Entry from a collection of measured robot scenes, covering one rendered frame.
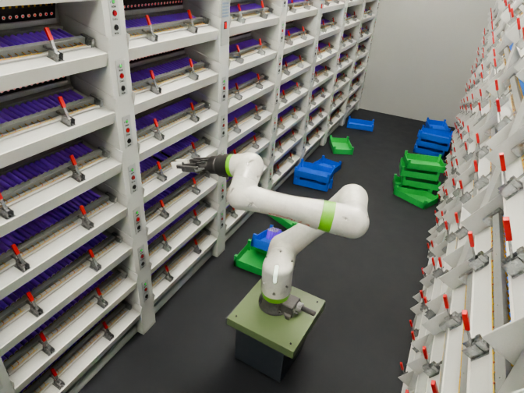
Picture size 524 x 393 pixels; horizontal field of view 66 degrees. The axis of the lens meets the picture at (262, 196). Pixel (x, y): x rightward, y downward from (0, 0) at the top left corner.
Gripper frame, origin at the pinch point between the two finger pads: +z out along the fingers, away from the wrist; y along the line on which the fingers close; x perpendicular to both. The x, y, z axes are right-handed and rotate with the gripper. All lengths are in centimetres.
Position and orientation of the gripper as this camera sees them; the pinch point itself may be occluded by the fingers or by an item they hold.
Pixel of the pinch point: (180, 164)
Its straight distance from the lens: 179.2
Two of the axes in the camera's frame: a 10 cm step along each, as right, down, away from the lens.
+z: -8.8, -0.6, 4.6
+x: -1.6, -9.0, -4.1
